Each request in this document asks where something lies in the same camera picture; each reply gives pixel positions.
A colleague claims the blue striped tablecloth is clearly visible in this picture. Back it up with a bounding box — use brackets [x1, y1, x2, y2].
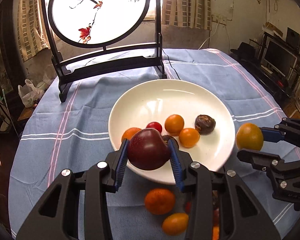
[8, 48, 300, 240]

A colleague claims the dark framed landscape painting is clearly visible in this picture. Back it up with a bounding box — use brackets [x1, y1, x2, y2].
[0, 21, 15, 95]

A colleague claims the black hat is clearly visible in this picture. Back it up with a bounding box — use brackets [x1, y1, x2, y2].
[230, 42, 257, 59]

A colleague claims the white wall socket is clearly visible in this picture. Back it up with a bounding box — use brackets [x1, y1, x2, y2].
[211, 15, 228, 25]

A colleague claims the white cable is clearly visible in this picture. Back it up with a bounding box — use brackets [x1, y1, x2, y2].
[197, 22, 219, 50]

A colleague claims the yellow-orange small orange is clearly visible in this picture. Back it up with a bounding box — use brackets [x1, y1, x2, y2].
[179, 128, 200, 148]
[162, 213, 189, 236]
[164, 114, 185, 136]

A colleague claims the yellow-green small orange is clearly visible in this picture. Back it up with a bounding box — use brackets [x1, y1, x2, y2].
[236, 123, 264, 152]

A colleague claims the round bird painting screen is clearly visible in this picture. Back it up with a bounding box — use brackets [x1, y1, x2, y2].
[41, 0, 167, 103]

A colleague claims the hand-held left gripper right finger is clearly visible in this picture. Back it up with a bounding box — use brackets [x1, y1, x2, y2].
[167, 145, 282, 240]

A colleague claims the black media desk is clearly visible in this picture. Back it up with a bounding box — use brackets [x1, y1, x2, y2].
[231, 52, 300, 105]

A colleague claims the black speaker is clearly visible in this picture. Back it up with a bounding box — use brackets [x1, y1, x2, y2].
[286, 27, 300, 49]

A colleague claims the small wooden side table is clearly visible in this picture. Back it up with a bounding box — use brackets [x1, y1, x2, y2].
[17, 100, 40, 122]

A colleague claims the white plastic bag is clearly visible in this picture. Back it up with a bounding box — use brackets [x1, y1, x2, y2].
[18, 79, 44, 108]

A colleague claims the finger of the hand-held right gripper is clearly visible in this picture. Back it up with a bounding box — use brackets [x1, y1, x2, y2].
[237, 149, 300, 210]
[259, 117, 300, 159]

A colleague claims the computer monitor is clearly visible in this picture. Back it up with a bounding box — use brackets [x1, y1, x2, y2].
[261, 39, 299, 77]

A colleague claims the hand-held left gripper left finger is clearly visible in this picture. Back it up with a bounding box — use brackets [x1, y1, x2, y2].
[16, 138, 130, 240]

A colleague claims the checked beige curtain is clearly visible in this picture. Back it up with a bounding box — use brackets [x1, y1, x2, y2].
[161, 0, 212, 30]
[17, 0, 53, 62]

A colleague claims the black power cable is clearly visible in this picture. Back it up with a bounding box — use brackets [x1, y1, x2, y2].
[162, 54, 182, 80]

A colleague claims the dark red plum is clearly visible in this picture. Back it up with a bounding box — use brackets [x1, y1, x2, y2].
[127, 128, 172, 171]

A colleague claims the large orange mandarin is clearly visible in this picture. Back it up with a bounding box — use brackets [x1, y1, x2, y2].
[144, 188, 176, 215]

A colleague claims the white round plate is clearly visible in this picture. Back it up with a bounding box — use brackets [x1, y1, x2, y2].
[108, 79, 236, 185]

